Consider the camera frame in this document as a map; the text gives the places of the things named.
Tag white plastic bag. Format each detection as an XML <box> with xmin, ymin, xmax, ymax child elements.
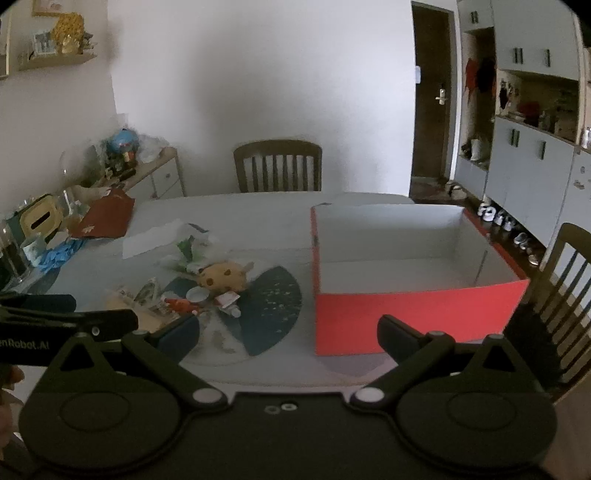
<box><xmin>137</xmin><ymin>134</ymin><xmax>169</xmax><ymax>163</ymax></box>

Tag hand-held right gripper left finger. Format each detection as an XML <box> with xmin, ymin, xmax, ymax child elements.
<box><xmin>46</xmin><ymin>316</ymin><xmax>229</xmax><ymax>414</ymax></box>

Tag yellow spotted plush toy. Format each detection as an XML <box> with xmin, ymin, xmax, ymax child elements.
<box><xmin>196</xmin><ymin>261</ymin><xmax>254</xmax><ymax>292</ymax></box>

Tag red hanging decoration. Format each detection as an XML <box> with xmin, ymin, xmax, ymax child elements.
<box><xmin>464</xmin><ymin>58</ymin><xmax>480</xmax><ymax>97</ymax></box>

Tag blue globe toy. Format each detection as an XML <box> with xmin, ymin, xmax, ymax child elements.
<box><xmin>107</xmin><ymin>129</ymin><xmax>139</xmax><ymax>160</ymax></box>

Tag person's left hand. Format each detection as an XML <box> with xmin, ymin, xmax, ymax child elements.
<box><xmin>0</xmin><ymin>364</ymin><xmax>25</xmax><ymax>407</ymax></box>

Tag white wooden sideboard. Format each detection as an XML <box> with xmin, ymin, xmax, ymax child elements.
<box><xmin>92</xmin><ymin>147</ymin><xmax>185</xmax><ymax>200</ymax></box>

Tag small white pink tube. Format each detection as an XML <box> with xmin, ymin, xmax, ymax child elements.
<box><xmin>215</xmin><ymin>292</ymin><xmax>242</xmax><ymax>318</ymax></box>

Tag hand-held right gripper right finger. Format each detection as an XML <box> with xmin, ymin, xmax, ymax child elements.
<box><xmin>350</xmin><ymin>315</ymin><xmax>539</xmax><ymax>411</ymax></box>

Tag dark wooden door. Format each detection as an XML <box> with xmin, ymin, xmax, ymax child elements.
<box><xmin>411</xmin><ymin>2</ymin><xmax>455</xmax><ymax>181</ymax></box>

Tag patterned paper packet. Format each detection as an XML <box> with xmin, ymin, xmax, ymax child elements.
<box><xmin>134</xmin><ymin>277</ymin><xmax>162</xmax><ymax>305</ymax></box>

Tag small orange toy figure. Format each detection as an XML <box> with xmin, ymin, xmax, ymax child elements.
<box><xmin>164</xmin><ymin>298</ymin><xmax>199</xmax><ymax>315</ymax></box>

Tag grey wall cabinet unit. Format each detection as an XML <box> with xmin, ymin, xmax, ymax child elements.
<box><xmin>455</xmin><ymin>0</ymin><xmax>591</xmax><ymax>250</ymax></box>

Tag tan cardboard packet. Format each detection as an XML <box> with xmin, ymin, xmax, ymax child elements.
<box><xmin>131</xmin><ymin>307</ymin><xmax>185</xmax><ymax>333</ymax></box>

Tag blue white round plate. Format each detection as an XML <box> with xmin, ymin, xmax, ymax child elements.
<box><xmin>164</xmin><ymin>265</ymin><xmax>303</xmax><ymax>357</ymax></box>

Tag white paper sheet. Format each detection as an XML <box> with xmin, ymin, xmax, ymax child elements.
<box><xmin>122</xmin><ymin>220</ymin><xmax>185</xmax><ymax>259</ymax></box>

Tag wooden slat-back chair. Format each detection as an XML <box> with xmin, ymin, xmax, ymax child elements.
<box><xmin>233</xmin><ymin>140</ymin><xmax>323</xmax><ymax>193</ymax></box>
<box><xmin>503</xmin><ymin>223</ymin><xmax>591</xmax><ymax>402</ymax></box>

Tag white green lotion tube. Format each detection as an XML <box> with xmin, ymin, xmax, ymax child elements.
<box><xmin>159</xmin><ymin>256</ymin><xmax>204</xmax><ymax>274</ymax></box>

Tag row of shoes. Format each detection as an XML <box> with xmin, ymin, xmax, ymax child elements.
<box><xmin>478</xmin><ymin>203</ymin><xmax>548</xmax><ymax>268</ymax></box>

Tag wooden wall shelf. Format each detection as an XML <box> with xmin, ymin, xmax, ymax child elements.
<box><xmin>18</xmin><ymin>52</ymin><xmax>99</xmax><ymax>72</ymax></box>

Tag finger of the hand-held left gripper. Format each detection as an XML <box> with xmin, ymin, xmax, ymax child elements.
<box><xmin>0</xmin><ymin>294</ymin><xmax>77</xmax><ymax>315</ymax></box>
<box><xmin>58</xmin><ymin>308</ymin><xmax>139</xmax><ymax>343</ymax></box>

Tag yellow flower ornament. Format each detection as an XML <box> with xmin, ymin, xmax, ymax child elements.
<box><xmin>51</xmin><ymin>13</ymin><xmax>86</xmax><ymax>54</ymax></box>

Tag blue plastic bag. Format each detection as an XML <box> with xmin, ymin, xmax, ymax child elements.
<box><xmin>37</xmin><ymin>240</ymin><xmax>84</xmax><ymax>273</ymax></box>

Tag red cardboard box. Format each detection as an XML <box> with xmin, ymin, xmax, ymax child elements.
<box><xmin>310</xmin><ymin>202</ymin><xmax>530</xmax><ymax>356</ymax></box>

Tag green yellow tissue box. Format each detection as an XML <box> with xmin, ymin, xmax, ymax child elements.
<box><xmin>18</xmin><ymin>194</ymin><xmax>63</xmax><ymax>241</ymax></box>

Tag dark glass jar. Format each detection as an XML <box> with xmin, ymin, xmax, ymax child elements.
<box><xmin>0</xmin><ymin>222</ymin><xmax>28</xmax><ymax>289</ymax></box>

